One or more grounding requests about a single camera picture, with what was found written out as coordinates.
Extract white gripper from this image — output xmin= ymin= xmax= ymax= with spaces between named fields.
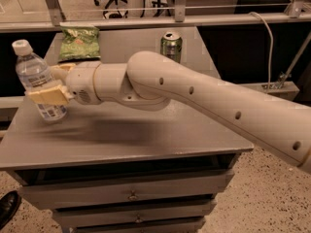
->
xmin=25 ymin=61 xmax=101 ymax=105

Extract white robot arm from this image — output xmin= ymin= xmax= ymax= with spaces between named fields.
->
xmin=26 ymin=51 xmax=311 ymax=174

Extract green chip bag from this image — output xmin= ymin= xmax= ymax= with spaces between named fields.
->
xmin=58 ymin=26 xmax=100 ymax=62

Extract black shoe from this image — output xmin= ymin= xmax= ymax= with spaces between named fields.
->
xmin=0 ymin=190 xmax=21 ymax=229

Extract green soda can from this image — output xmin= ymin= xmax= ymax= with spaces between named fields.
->
xmin=160 ymin=31 xmax=183 ymax=62

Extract metal railing frame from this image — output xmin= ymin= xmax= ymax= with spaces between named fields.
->
xmin=0 ymin=0 xmax=311 ymax=32

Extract clear blue-label plastic bottle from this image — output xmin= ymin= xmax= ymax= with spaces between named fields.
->
xmin=12 ymin=39 xmax=67 ymax=122

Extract white cable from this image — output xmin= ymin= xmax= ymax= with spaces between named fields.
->
xmin=248 ymin=11 xmax=274 ymax=92

